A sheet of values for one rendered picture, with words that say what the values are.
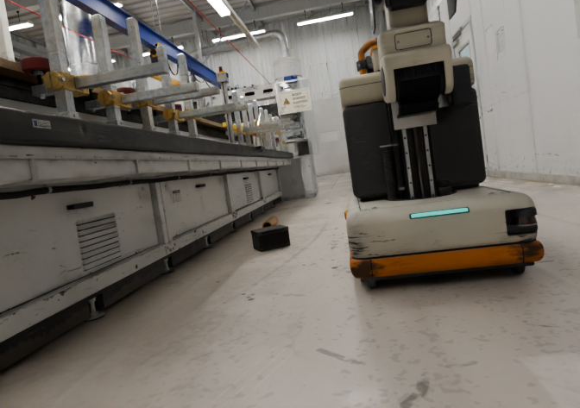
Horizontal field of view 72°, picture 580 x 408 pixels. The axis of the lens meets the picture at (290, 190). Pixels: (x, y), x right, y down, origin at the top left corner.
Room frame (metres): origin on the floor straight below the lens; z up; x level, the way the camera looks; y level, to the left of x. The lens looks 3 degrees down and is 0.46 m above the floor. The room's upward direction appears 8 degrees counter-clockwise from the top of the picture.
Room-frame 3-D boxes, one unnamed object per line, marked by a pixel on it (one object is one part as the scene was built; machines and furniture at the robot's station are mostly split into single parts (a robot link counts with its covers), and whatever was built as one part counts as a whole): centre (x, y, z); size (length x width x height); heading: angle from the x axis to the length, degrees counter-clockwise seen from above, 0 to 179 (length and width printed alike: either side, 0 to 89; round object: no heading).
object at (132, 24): (1.70, 0.55, 0.94); 0.04 x 0.04 x 0.48; 81
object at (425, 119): (1.46, -0.56, 0.68); 0.28 x 0.27 x 0.25; 81
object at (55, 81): (1.23, 0.62, 0.81); 0.14 x 0.06 x 0.05; 171
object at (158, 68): (1.23, 0.53, 0.81); 0.43 x 0.03 x 0.04; 81
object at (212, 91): (1.73, 0.45, 0.83); 0.43 x 0.03 x 0.04; 81
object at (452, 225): (1.64, -0.53, 0.16); 0.67 x 0.64 x 0.25; 171
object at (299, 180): (6.37, 0.40, 0.95); 1.65 x 0.70 x 1.90; 81
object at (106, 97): (1.48, 0.59, 0.80); 0.14 x 0.06 x 0.05; 171
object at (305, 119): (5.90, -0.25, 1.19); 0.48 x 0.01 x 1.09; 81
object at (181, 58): (2.20, 0.48, 0.92); 0.04 x 0.04 x 0.48; 81
